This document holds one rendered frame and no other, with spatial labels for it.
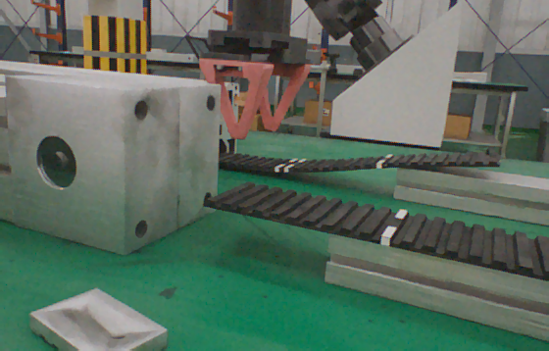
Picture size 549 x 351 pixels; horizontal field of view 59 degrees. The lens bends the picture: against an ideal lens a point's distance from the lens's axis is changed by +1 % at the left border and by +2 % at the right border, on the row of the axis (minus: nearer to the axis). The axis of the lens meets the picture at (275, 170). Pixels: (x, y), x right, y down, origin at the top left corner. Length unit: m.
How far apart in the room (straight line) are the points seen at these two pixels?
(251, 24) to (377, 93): 0.34
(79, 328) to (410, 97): 0.62
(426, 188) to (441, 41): 0.35
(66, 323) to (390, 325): 0.14
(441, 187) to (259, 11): 0.23
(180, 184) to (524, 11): 7.80
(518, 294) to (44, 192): 0.26
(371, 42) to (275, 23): 0.42
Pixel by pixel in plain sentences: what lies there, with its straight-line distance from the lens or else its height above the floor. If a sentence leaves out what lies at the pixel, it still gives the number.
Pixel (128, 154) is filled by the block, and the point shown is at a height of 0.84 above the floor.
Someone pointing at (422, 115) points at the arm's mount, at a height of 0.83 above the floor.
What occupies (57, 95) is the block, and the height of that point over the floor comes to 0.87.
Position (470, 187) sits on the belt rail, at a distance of 0.43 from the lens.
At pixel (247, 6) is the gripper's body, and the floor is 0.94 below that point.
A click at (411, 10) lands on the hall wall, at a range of 7.96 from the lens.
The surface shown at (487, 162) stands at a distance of 0.43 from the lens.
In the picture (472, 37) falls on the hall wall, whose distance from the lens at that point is 7.97.
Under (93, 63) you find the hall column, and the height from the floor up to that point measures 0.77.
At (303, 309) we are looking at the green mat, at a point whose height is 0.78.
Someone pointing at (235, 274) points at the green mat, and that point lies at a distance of 0.27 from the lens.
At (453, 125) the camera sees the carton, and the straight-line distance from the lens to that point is 5.17.
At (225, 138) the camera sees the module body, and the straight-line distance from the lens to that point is 0.54.
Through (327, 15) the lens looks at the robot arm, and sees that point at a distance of 0.86.
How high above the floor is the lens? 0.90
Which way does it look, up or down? 13 degrees down
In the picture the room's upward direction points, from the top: 4 degrees clockwise
